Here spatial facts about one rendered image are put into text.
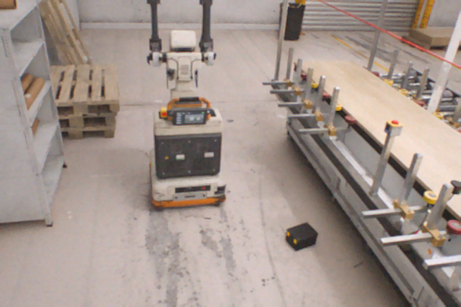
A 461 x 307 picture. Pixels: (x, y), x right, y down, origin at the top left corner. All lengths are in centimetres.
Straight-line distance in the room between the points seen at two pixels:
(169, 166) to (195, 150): 26
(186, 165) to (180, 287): 99
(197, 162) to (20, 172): 131
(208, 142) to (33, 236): 153
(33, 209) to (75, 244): 43
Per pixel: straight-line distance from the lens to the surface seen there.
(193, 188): 330
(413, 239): 221
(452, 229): 231
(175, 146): 317
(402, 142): 302
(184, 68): 326
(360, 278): 313
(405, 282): 300
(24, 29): 369
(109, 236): 327
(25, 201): 335
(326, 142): 321
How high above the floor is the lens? 218
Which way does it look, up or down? 31 degrees down
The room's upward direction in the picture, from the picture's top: 4 degrees clockwise
